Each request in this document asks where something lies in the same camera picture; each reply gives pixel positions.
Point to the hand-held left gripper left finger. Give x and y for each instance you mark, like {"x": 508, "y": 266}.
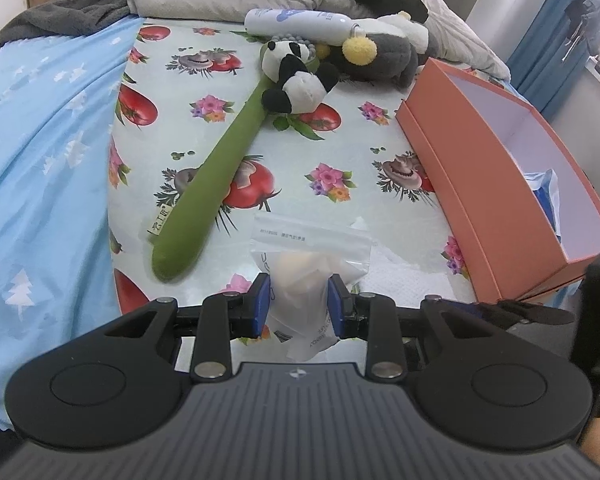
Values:
{"x": 260, "y": 306}

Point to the tomato printed sheet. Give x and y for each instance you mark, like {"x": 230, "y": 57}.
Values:
{"x": 190, "y": 125}

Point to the dark grey fleece blanket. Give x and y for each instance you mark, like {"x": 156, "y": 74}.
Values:
{"x": 55, "y": 15}

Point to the clear plastic bag with puff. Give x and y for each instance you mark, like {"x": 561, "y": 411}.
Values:
{"x": 300, "y": 270}

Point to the orange cardboard box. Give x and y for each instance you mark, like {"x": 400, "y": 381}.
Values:
{"x": 480, "y": 175}

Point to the grey silicone brush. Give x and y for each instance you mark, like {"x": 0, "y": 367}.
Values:
{"x": 311, "y": 49}

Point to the light blue face mask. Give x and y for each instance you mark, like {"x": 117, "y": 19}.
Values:
{"x": 536, "y": 180}

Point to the panda plush toy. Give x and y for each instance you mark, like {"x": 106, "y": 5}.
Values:
{"x": 300, "y": 87}

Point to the blue plastic bag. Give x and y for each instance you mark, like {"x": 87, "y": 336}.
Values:
{"x": 551, "y": 215}

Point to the green plush stick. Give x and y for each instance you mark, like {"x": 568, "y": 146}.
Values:
{"x": 200, "y": 200}

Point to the blue curtain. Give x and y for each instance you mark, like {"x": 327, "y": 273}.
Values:
{"x": 545, "y": 50}

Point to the white textured tissue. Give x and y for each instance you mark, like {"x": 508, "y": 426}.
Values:
{"x": 410, "y": 280}

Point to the white bottle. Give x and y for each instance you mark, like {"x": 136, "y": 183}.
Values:
{"x": 300, "y": 22}

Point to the grey penguin plush toy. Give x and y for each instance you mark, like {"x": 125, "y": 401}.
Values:
{"x": 380, "y": 60}

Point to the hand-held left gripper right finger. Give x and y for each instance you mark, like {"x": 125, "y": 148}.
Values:
{"x": 336, "y": 306}

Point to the dark grey hanging coat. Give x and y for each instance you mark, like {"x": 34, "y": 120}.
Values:
{"x": 582, "y": 20}

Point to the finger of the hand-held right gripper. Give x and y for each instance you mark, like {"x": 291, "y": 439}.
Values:
{"x": 535, "y": 313}

